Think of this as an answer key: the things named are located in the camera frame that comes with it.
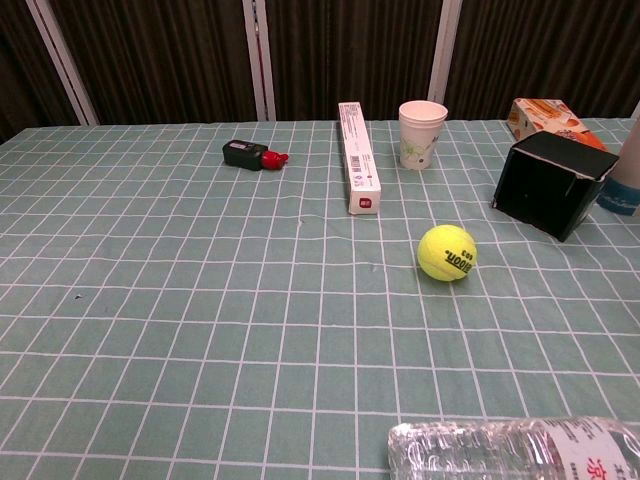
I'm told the yellow ball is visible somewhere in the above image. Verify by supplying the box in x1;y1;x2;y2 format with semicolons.
417;223;479;283

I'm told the long white cardboard box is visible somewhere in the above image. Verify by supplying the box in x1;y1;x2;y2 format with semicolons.
337;101;383;218

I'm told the black cube box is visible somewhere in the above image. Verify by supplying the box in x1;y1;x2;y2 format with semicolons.
492;130;620;243

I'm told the orange snack box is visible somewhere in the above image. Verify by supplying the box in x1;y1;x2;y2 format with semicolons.
506;97;610;153

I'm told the black bottle with red cap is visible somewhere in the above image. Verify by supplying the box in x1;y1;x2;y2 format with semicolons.
222;139;291;173

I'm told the green checked tablecloth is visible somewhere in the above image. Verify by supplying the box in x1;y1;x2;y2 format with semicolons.
0;117;640;480

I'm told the white paper cup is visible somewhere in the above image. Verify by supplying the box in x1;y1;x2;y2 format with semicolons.
398;100;449;172

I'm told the dark pleated curtain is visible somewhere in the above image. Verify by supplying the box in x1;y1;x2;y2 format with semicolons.
0;0;640;146

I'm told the clear plastic water bottle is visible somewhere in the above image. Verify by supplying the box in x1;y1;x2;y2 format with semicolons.
386;416;640;480

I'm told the white and blue thermos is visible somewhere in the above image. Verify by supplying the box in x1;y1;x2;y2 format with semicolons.
595;102;640;217

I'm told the white frame post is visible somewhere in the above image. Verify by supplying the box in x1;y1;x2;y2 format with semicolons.
241;0;278;122
426;0;464;119
27;0;100;126

